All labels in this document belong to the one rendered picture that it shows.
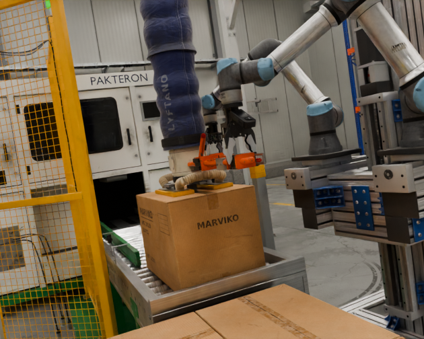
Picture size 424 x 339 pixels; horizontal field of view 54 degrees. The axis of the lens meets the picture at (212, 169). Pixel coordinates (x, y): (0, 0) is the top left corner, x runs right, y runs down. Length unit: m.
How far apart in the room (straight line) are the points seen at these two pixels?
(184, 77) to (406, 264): 1.23
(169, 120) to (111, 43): 9.20
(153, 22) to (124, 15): 9.40
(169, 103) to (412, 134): 1.02
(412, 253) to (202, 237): 0.86
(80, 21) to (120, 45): 1.06
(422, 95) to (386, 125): 0.40
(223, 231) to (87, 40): 9.49
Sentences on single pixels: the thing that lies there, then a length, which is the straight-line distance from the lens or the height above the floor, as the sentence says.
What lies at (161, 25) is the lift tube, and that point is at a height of 1.71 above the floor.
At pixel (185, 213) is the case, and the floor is 0.89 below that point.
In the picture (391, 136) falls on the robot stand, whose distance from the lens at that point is 1.78.
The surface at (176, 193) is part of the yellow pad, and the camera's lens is 1.82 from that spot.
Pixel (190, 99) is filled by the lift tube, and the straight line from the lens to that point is 1.93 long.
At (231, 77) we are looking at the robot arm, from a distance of 1.45.
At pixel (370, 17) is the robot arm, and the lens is 1.46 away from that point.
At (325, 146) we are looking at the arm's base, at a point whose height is 1.07.
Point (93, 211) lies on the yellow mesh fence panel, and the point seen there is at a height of 0.90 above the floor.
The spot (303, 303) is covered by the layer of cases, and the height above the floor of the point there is 0.54.
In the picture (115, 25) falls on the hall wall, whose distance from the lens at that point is 11.25.
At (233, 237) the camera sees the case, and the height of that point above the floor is 0.74.
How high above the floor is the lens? 1.14
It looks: 3 degrees down
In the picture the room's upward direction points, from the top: 9 degrees counter-clockwise
